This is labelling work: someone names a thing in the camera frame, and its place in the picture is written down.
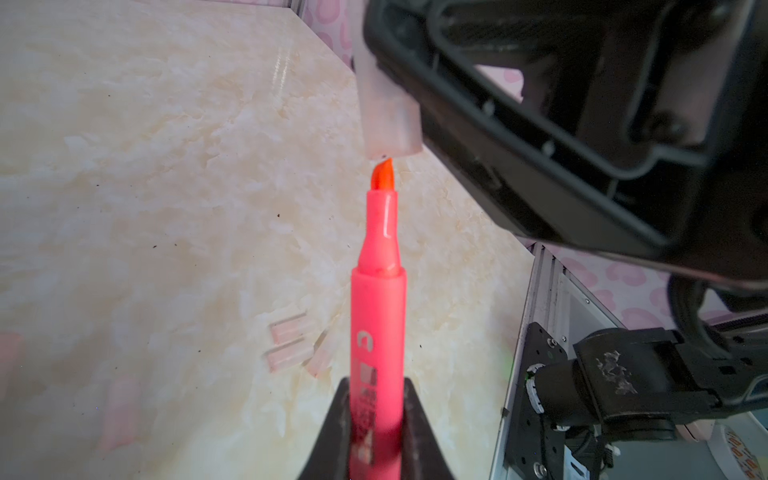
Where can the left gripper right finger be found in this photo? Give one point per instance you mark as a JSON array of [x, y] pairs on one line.
[[422, 458]]

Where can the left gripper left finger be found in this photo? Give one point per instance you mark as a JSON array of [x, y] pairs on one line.
[[329, 457]]

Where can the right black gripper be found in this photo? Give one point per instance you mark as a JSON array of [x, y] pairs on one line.
[[631, 129]]

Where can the pink highlighter pen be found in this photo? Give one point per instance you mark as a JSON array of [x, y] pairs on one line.
[[377, 337]]

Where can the translucent pink pen cap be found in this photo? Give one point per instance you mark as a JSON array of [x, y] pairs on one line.
[[390, 118]]

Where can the clear pen cap slanted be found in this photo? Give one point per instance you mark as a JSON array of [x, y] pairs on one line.
[[325, 348]]

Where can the clear pen cap lower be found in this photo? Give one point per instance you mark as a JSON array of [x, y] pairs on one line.
[[290, 354]]

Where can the clear pen cap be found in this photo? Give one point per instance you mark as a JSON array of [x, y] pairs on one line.
[[290, 354], [291, 329]]

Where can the clear pen cap upper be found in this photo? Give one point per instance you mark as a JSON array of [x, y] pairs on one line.
[[291, 329]]

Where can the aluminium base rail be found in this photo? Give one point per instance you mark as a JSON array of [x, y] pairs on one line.
[[559, 311]]

